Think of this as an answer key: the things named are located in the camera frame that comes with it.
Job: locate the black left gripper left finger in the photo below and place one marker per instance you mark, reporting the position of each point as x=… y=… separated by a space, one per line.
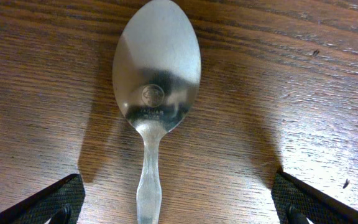
x=60 y=202

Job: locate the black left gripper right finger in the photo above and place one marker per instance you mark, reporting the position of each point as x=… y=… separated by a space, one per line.
x=298 y=202

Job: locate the small metal spoon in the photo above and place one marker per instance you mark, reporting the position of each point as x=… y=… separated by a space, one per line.
x=156 y=74

